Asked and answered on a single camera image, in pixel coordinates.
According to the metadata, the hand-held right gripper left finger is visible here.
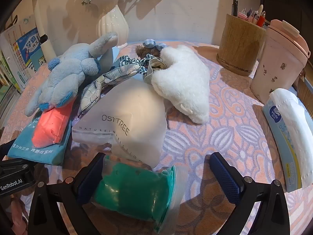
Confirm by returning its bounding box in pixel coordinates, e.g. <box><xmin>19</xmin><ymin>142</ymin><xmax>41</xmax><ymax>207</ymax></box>
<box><xmin>28</xmin><ymin>152</ymin><xmax>115</xmax><ymax>235</ymax></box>

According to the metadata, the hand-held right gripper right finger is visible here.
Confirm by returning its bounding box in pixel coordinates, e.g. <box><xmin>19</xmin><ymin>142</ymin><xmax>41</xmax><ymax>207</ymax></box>
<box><xmin>210</xmin><ymin>152</ymin><xmax>294</xmax><ymax>235</ymax></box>

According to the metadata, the green clay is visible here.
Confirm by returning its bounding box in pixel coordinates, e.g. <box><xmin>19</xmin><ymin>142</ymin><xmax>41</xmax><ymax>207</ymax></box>
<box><xmin>92</xmin><ymin>155</ymin><xmax>189</xmax><ymax>234</ymax></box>

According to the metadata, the blue printed packet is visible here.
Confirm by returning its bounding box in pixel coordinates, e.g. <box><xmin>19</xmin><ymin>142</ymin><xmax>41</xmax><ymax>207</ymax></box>
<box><xmin>7</xmin><ymin>110</ymin><xmax>72</xmax><ymax>165</ymax></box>

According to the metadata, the orange clay packet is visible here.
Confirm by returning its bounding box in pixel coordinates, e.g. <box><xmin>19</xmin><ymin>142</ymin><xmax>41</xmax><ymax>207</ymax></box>
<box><xmin>31</xmin><ymin>100</ymin><xmax>75</xmax><ymax>147</ymax></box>

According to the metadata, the white drawstring cloth bag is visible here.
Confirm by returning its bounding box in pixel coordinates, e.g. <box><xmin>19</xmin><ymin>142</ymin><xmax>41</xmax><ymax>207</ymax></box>
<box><xmin>72</xmin><ymin>78</ymin><xmax>169</xmax><ymax>169</ymax></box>

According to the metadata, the light plaid fabric bow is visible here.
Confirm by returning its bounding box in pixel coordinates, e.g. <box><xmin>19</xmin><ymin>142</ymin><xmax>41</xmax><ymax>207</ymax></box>
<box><xmin>78</xmin><ymin>63</ymin><xmax>145</xmax><ymax>119</ymax></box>

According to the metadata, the white plush toy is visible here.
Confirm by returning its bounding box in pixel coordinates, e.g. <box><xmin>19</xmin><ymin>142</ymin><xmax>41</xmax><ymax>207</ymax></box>
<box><xmin>150</xmin><ymin>44</ymin><xmax>211</xmax><ymax>124</ymax></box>

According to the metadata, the blue plush toy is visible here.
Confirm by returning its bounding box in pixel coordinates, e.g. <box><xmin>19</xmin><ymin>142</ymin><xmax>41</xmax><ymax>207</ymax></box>
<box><xmin>24</xmin><ymin>31</ymin><xmax>119</xmax><ymax>117</ymax></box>

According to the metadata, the brown patterned cloth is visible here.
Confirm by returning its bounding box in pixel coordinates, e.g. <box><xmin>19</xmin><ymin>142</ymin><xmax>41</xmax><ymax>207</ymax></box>
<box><xmin>143</xmin><ymin>59</ymin><xmax>167</xmax><ymax>84</ymax></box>

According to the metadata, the pink patterned tablecloth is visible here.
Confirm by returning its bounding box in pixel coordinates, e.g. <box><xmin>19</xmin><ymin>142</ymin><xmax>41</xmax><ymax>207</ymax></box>
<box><xmin>0</xmin><ymin>40</ymin><xmax>313</xmax><ymax>235</ymax></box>

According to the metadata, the blue tissue pack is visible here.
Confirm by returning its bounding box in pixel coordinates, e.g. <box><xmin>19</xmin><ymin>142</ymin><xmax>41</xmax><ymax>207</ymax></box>
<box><xmin>263</xmin><ymin>88</ymin><xmax>313</xmax><ymax>193</ymax></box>

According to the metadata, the stack of books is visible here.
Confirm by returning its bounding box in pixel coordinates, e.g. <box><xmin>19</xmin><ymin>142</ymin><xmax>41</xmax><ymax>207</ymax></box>
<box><xmin>0</xmin><ymin>15</ymin><xmax>43</xmax><ymax>96</ymax></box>

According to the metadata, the gingham scrunchie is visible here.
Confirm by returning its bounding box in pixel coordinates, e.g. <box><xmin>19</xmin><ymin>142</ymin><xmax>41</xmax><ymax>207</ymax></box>
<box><xmin>117</xmin><ymin>55</ymin><xmax>164</xmax><ymax>79</ymax></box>

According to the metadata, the pink lidded cup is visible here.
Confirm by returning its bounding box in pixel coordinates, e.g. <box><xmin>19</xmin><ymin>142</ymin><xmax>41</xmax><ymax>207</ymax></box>
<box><xmin>250</xmin><ymin>19</ymin><xmax>311</xmax><ymax>103</ymax></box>

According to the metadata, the blue cover book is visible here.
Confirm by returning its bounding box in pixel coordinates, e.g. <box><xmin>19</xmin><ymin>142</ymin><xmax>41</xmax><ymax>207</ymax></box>
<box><xmin>13</xmin><ymin>28</ymin><xmax>43</xmax><ymax>84</ymax></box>

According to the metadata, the wooden pen holder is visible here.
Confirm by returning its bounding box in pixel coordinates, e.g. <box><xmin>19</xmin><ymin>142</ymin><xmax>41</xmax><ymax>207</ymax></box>
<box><xmin>216</xmin><ymin>13</ymin><xmax>267</xmax><ymax>77</ymax></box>

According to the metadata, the white ribbed vase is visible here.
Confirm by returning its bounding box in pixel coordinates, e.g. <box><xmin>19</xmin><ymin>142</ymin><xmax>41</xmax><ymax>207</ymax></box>
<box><xmin>96</xmin><ymin>0</ymin><xmax>130</xmax><ymax>47</ymax></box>

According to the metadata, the white desk lamp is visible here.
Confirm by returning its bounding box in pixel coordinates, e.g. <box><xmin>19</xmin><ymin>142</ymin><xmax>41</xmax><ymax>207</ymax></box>
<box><xmin>33</xmin><ymin>0</ymin><xmax>58</xmax><ymax>61</ymax></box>

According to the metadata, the bunch of coloured pens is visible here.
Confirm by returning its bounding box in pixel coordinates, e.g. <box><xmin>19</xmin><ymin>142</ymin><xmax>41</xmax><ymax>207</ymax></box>
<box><xmin>231</xmin><ymin>0</ymin><xmax>269</xmax><ymax>28</ymax></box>

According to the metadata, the brown bear hair tie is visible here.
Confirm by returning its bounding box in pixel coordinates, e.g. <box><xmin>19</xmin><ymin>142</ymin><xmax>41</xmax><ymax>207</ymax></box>
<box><xmin>136</xmin><ymin>39</ymin><xmax>167</xmax><ymax>58</ymax></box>

